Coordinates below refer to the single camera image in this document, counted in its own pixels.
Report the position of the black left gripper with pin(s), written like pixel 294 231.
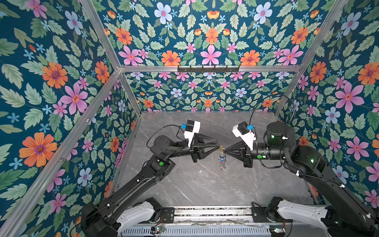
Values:
pixel 194 145

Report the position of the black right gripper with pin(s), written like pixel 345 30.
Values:
pixel 247 158

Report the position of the large black yellow keyring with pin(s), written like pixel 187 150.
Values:
pixel 222 158

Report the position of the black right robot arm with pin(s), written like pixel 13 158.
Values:
pixel 344 216

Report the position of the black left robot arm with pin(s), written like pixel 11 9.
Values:
pixel 113 214

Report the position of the white ventilation grille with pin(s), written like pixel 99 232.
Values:
pixel 196 231

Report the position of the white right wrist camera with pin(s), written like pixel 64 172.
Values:
pixel 246 132

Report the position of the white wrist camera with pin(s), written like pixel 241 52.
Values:
pixel 246 132
pixel 190 129

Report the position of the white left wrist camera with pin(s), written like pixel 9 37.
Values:
pixel 190 129

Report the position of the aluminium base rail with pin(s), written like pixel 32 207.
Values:
pixel 214 214

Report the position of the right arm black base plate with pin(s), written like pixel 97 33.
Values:
pixel 262 214

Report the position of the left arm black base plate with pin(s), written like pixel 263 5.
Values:
pixel 164 215

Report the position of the black wall hook rack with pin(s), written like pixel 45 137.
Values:
pixel 208 69

